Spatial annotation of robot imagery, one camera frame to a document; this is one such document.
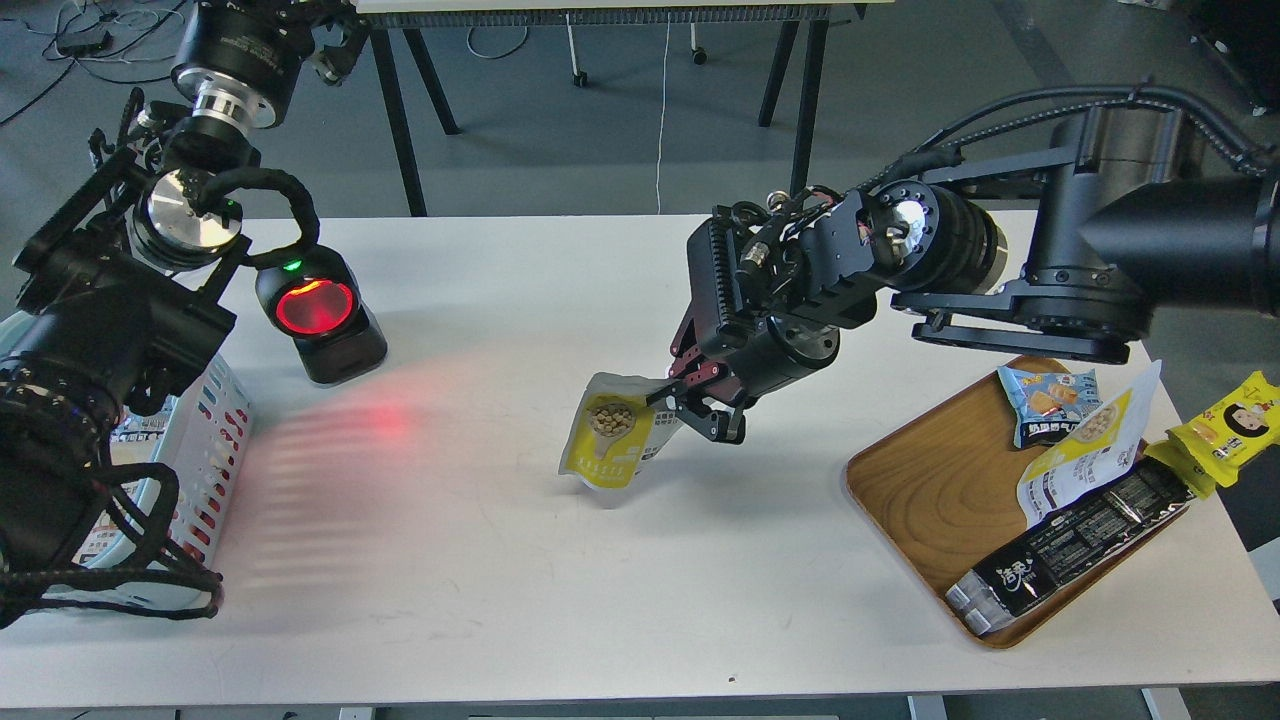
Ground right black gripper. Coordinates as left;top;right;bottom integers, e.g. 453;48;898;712
646;190;877;445

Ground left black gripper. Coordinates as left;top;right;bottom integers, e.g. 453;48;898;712
172;1;370;129

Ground yellow white snack pouch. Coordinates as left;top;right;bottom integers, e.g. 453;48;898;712
558;372;682;489
1016;360;1164;529

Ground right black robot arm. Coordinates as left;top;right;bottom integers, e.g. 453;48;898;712
646;85;1277;445

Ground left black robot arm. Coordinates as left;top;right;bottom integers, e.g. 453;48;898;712
1;1;388;625

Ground blue snack packet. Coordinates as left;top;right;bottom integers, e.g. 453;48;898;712
997;366;1101;448

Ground black long snack package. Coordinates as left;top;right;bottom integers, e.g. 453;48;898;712
943;457;1196;635

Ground light blue plastic basket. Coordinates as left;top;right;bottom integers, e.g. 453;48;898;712
3;299;248;625

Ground yellow cartoon face snack packet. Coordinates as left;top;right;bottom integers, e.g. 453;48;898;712
1144;370;1279;498

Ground black legged background table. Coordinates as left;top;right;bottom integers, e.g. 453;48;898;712
349;0;896;218

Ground black barcode scanner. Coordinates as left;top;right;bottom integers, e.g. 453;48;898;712
255;245;388;386

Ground floor cables and power adapter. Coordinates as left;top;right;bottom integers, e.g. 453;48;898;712
0;0;201;129

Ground white hanging cable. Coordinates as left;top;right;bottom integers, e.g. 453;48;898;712
654;20;672;215

